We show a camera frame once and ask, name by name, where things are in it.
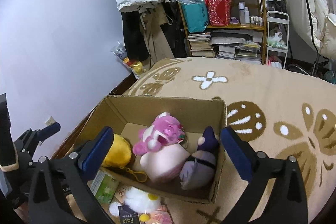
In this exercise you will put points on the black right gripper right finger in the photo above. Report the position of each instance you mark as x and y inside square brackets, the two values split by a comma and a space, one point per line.
[287, 202]

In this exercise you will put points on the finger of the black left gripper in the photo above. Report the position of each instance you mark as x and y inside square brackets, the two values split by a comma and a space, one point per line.
[48, 131]

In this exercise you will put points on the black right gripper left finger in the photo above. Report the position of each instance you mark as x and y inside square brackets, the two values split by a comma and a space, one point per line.
[47, 200]

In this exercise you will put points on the green tissue pack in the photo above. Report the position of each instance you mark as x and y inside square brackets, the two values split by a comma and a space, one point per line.
[104, 186]

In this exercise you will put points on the black face product box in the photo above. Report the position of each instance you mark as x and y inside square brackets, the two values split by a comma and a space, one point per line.
[127, 215]

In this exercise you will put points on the yellow plush toy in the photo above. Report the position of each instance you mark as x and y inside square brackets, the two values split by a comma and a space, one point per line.
[119, 154]

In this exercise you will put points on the white fluffy plush toy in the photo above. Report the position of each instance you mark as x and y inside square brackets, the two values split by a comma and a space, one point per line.
[141, 202]

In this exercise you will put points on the purple plush doll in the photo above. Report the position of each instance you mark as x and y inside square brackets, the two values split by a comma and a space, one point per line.
[199, 168]

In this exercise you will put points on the pink round plush toy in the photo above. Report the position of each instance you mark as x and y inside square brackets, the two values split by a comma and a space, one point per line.
[164, 165]

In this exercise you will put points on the pink plush bear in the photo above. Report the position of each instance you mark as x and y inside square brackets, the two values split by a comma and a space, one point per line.
[165, 130]

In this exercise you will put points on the pink plastic pack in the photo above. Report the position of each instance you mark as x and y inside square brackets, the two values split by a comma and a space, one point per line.
[160, 216]

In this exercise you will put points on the open cardboard box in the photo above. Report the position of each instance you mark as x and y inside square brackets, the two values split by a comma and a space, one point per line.
[126, 115]

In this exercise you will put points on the beige brown patterned rug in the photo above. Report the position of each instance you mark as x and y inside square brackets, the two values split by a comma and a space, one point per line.
[276, 111]

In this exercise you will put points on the clear bag of toys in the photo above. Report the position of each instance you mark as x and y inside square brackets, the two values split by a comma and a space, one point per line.
[134, 66]

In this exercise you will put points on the black hanging coat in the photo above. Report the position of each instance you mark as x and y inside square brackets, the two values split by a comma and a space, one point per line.
[133, 38]

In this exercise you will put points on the beige hanging coat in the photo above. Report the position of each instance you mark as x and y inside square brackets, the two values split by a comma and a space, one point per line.
[155, 40]

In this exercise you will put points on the stack of books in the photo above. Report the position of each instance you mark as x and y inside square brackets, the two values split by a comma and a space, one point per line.
[200, 44]

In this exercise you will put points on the white metal cart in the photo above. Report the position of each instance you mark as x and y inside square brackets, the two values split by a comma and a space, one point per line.
[277, 40]

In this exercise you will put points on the wooden shelf unit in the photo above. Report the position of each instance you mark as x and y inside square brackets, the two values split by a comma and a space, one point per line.
[256, 7]

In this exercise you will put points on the teal bag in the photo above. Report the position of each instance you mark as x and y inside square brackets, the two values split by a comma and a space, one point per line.
[195, 14]

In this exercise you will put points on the red patterned bag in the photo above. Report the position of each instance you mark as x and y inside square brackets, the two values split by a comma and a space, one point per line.
[219, 12]

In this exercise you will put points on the upper white wall socket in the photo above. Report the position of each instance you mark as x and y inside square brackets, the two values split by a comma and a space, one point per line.
[50, 121]

